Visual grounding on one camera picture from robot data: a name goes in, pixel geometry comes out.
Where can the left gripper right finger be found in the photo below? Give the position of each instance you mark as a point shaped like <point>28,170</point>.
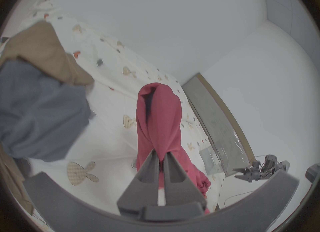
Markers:
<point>177,183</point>

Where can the clear plastic box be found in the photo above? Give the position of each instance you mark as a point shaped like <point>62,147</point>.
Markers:
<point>212,161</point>

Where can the brown garment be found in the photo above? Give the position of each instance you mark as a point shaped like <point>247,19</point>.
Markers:
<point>42,43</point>

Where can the grey garment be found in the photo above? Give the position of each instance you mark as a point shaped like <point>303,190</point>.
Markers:
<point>37,113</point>

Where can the red shirt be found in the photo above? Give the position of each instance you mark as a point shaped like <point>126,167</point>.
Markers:
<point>160,116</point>

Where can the bed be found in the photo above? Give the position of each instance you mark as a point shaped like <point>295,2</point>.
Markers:
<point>117,136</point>

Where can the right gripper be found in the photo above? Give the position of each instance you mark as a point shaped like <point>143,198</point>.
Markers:
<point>253,173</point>

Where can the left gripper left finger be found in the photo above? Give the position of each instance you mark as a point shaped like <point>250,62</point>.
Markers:
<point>145,183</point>

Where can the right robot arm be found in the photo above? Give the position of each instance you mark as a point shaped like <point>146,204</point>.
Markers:
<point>270,161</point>

